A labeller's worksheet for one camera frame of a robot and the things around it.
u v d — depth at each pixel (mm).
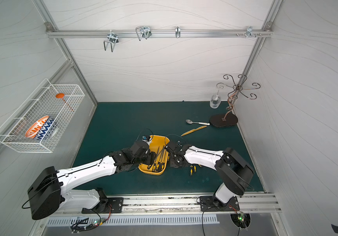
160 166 861
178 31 752
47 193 404
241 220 717
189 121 1076
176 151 687
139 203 749
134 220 703
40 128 647
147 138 746
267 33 783
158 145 940
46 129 587
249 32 765
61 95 794
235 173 449
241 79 1053
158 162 880
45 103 723
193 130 1044
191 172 839
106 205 662
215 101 955
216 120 1089
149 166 860
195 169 844
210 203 736
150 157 718
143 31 754
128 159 611
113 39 783
